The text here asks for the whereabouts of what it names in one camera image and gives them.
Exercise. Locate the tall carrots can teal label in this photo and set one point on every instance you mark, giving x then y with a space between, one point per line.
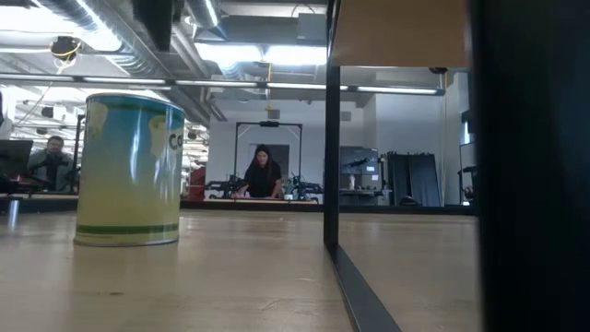
129 184

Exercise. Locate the background black robot arm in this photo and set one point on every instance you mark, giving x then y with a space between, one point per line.
226 188
306 189

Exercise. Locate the person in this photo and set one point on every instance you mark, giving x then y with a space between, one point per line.
53 166
263 180

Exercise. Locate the white bottle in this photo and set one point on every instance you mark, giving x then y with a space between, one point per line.
352 182

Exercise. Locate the dark display panel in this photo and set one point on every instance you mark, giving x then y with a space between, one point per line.
359 159

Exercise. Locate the red cabinet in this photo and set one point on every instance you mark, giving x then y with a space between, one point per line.
198 184

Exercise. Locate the linear ceiling light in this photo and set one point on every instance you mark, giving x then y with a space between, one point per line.
216 83

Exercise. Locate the black curtain panel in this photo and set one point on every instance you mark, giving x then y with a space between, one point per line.
419 180

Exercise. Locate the grey ceiling box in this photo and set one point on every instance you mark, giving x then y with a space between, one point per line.
312 27

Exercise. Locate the black round ceiling device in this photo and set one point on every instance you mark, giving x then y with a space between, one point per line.
64 47

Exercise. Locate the black monitor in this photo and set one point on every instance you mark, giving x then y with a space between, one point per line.
16 159

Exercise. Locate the wooden shelf with black frame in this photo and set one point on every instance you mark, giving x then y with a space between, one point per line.
332 161

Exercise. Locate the black gantry frame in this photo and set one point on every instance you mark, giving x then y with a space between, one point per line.
269 123

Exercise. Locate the black aluminium table frame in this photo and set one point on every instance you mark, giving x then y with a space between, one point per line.
258 207

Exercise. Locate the silver spiral duct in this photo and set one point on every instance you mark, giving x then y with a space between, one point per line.
138 64

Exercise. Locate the black overhead post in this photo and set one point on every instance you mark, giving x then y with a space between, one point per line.
154 23

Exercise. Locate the small silver post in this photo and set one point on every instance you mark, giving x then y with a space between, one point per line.
13 214

